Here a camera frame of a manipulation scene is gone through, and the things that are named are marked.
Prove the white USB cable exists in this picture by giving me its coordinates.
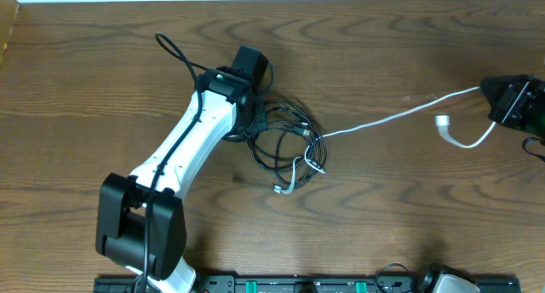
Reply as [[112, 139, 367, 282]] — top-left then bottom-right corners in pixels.
[[273, 86, 497, 195]]

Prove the black USB cable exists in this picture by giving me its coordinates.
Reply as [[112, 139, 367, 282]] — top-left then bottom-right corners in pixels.
[[223, 97, 328, 190]]

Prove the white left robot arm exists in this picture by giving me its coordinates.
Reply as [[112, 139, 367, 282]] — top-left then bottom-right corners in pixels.
[[95, 46, 272, 292]]

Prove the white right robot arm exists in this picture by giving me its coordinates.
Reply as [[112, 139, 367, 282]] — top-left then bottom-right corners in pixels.
[[479, 75, 544, 161]]

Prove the clear tape strip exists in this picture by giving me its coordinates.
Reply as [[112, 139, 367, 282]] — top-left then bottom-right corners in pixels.
[[403, 94, 438, 103]]

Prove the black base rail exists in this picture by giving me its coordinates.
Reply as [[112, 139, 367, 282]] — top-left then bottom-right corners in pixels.
[[93, 262, 521, 293]]

